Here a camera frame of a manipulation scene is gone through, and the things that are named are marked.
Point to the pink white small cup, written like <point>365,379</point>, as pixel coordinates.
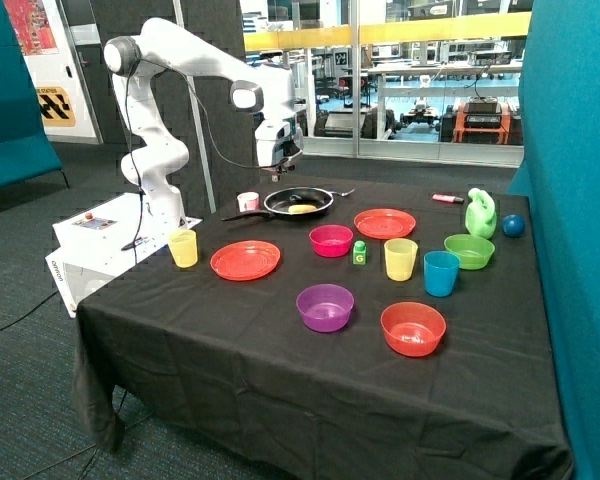
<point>248,201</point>

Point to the teal sofa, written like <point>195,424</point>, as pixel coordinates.
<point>25,151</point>

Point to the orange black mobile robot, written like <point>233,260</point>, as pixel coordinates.
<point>482,120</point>

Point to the green bowl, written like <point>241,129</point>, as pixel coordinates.
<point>474,252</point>

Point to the yellow cup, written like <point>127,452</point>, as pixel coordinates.
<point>400,257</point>
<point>183,247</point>

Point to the yellow cup left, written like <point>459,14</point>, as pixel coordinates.
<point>183,247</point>

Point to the green toy jug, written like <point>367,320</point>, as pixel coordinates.
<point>481,215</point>

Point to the purple bowl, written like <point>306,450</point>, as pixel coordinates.
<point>325,308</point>

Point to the teal partition wall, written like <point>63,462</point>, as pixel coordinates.
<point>559,95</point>

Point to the yellow corn cob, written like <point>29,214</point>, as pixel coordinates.
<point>301,209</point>

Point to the yellow cup centre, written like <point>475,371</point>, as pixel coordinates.
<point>400,257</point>

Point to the blue ball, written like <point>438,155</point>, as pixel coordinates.
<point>513,226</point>

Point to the orange plate right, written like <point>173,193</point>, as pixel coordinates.
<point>384,223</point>

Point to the pink highlighter marker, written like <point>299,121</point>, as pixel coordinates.
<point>451,199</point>

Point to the red poster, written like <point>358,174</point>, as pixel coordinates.
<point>31,25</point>

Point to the orange bowl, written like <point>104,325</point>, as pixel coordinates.
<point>412,329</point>

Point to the pink bowl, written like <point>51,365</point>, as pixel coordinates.
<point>331,241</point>

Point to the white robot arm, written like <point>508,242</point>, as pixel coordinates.
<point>267,89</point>

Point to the black frying pan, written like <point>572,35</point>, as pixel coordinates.
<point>291,203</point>

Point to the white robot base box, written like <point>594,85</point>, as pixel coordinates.
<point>100,244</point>

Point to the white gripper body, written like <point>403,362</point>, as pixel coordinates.
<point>279,143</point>

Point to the orange plate left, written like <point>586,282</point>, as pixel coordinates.
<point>245,260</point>

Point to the black tablecloth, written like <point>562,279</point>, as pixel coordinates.
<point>234,361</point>

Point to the green block letter G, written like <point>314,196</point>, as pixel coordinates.
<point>359,253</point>

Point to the blue cup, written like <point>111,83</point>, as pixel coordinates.
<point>440,272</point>

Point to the orange plate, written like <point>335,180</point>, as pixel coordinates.
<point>245,260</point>
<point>384,223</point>

